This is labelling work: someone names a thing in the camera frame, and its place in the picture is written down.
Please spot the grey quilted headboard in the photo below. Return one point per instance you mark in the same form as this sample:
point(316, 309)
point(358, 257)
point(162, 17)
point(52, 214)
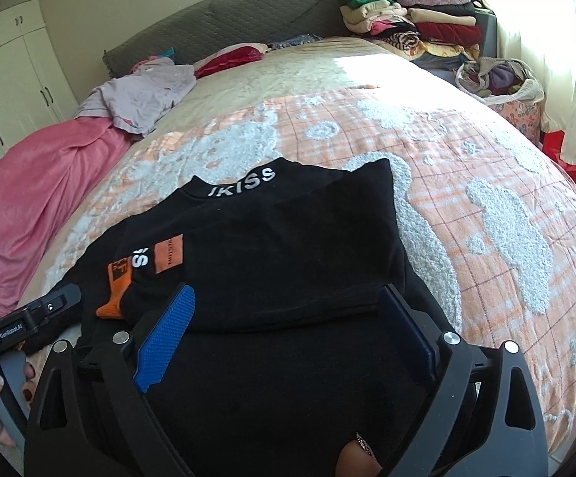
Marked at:
point(268, 10)

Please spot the red pillow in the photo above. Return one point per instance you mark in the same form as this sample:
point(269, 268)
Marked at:
point(228, 57)

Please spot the black sweater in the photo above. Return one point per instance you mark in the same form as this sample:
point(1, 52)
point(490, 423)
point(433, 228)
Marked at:
point(278, 258)

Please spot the teal cloth item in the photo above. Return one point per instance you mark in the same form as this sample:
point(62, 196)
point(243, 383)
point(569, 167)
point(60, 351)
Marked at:
point(169, 53)

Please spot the pile of folded clothes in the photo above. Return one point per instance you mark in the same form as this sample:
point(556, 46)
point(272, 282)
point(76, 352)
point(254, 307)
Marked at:
point(417, 25)

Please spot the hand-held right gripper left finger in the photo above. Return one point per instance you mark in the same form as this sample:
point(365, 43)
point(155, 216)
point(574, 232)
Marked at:
point(166, 338)

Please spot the pink floral box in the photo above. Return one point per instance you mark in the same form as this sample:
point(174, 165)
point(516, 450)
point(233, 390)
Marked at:
point(521, 119)

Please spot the dark patterned cloth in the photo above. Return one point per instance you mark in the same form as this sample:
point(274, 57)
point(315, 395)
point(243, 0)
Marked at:
point(295, 41)

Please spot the basket of clothes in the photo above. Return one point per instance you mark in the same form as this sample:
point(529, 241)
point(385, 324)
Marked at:
point(501, 77)

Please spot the beige bed sheet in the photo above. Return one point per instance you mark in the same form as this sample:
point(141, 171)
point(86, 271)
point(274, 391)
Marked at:
point(278, 74)

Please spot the cream curtain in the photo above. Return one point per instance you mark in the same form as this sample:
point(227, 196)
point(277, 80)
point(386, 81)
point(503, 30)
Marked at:
point(541, 35)

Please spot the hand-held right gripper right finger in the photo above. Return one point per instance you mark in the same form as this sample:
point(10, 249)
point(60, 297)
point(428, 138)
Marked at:
point(409, 340)

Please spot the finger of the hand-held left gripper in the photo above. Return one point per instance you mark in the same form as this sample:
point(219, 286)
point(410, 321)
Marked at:
point(54, 303)

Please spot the lilac garment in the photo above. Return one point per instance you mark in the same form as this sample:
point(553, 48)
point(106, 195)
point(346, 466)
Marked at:
point(144, 84)

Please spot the pink blanket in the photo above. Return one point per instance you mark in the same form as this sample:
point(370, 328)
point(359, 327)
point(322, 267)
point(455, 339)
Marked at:
point(30, 184)

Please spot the cream wardrobe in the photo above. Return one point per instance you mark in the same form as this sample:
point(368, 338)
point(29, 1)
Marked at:
point(10, 74)

